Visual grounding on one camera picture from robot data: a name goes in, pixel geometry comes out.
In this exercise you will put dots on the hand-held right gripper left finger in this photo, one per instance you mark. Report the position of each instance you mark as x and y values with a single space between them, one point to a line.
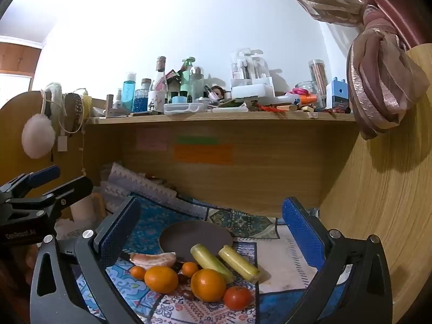
116 239

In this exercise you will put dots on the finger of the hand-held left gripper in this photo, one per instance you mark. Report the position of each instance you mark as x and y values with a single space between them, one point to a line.
71 190
44 175

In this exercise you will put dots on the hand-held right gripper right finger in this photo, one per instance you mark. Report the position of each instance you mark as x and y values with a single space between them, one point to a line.
300 233

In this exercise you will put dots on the small tangerine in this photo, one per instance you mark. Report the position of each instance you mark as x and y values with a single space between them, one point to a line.
190 269
137 272

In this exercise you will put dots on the peeled pomelo slice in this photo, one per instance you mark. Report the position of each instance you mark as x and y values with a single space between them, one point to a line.
152 260

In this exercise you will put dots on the large orange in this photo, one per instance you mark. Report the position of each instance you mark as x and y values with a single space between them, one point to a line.
161 279
208 285

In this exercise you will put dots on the brown round plate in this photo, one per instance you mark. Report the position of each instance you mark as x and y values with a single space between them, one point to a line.
195 234

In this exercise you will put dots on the red tomato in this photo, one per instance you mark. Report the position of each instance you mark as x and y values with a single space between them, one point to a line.
237 298

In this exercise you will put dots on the white mug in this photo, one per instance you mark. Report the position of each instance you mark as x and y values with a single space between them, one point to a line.
82 209

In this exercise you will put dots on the white hanging tag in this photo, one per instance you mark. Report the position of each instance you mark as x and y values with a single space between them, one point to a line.
62 143

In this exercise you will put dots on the blue patterned tablecloth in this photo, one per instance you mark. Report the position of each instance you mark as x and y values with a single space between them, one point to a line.
152 216

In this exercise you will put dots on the dark hair brush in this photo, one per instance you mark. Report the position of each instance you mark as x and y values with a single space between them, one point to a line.
73 111

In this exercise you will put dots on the white fluffy headband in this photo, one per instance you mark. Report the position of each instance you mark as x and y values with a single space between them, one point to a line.
54 96

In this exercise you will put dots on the yellow hanging item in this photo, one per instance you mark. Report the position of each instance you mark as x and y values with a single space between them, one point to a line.
87 105

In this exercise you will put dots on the dark red grape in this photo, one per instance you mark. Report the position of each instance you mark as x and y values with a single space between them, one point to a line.
188 294

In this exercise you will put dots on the pink sticky note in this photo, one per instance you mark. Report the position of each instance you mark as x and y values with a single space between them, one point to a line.
152 140

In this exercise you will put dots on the small white bottle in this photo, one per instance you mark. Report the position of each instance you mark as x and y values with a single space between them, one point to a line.
118 100

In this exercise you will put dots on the tall blue liquid bottle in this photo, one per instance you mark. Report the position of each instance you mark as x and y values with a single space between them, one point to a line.
129 92

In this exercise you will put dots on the blue jar with brown cap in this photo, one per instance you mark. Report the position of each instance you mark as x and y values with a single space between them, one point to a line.
142 99

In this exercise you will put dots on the orange sticky note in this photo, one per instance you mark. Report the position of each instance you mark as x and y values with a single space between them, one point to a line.
202 154

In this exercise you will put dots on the wooden cabinet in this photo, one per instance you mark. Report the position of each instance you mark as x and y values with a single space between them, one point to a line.
17 55

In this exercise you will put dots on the green sticky note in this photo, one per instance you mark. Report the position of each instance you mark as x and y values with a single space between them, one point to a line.
196 140

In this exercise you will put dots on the corked glass bottle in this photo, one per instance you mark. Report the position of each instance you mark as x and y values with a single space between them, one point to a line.
158 91

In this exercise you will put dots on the white lying bottle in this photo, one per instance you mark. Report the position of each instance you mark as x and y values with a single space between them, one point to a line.
285 99

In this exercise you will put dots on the clear plastic box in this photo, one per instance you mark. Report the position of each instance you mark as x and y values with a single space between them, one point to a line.
184 108

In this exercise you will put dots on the round blue-lid tin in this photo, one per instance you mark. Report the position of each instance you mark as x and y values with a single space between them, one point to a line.
179 100

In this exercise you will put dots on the blue pencil sharpener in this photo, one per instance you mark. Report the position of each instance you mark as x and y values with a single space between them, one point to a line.
337 96

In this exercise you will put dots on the pink scissors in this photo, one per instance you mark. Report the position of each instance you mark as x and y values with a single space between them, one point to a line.
299 91

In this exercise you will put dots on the glass jar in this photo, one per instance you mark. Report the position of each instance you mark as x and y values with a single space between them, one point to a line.
305 85

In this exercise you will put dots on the miniature house model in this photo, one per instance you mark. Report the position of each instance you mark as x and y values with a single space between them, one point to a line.
174 84

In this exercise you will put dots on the tall clear pencil jar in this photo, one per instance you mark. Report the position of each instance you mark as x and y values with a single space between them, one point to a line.
317 81

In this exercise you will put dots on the white brush organizer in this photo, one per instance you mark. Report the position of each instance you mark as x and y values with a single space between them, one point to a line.
251 87

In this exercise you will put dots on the green spray bottle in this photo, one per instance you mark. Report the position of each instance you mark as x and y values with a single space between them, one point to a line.
186 77

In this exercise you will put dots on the doll head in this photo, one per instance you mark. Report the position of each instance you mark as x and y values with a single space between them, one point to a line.
218 92

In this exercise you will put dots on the clear bottle with silver cap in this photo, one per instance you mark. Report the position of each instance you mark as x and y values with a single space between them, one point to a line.
197 82

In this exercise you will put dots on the pink brown curtain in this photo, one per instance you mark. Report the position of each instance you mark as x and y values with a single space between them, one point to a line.
378 74

